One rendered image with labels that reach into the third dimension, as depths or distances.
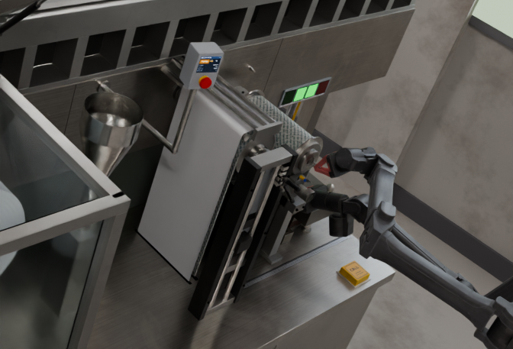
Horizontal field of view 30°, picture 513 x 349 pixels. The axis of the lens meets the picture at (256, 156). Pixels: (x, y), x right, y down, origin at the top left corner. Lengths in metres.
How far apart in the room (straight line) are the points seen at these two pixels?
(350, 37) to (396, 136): 1.63
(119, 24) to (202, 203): 0.56
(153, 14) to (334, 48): 0.94
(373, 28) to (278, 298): 1.08
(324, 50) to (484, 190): 1.84
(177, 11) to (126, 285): 0.77
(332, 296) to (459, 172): 2.07
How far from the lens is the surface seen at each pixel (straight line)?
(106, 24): 2.42
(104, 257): 1.94
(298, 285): 2.92
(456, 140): 4.84
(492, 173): 4.82
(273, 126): 2.51
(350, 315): 3.18
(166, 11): 2.54
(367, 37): 3.42
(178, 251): 2.78
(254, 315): 2.77
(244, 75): 2.96
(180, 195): 2.70
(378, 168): 2.61
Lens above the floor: 2.74
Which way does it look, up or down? 33 degrees down
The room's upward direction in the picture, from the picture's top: 21 degrees clockwise
